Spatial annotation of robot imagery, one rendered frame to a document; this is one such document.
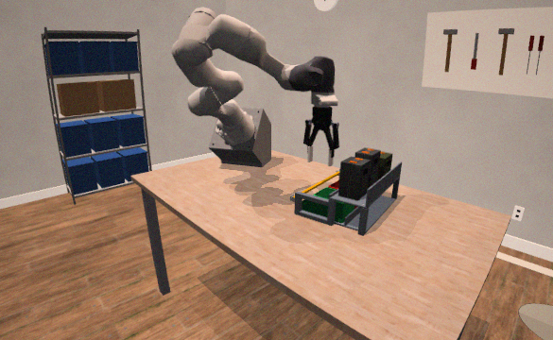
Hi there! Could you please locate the grey metal shelf rack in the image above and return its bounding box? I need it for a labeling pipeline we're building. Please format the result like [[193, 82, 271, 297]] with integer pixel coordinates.
[[290, 162, 402, 236]]

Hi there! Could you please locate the red bin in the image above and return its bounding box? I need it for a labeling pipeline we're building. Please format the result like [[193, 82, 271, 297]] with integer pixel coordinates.
[[328, 180, 339, 190]]

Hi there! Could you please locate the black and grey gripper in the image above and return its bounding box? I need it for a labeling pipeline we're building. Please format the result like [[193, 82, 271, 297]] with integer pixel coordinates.
[[303, 107, 339, 166]]

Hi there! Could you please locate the green open bin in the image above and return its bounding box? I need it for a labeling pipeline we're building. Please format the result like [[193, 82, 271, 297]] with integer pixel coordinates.
[[302, 187, 354, 223]]

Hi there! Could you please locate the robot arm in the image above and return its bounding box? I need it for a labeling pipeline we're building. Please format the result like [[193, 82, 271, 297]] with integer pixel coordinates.
[[172, 7, 337, 146]]

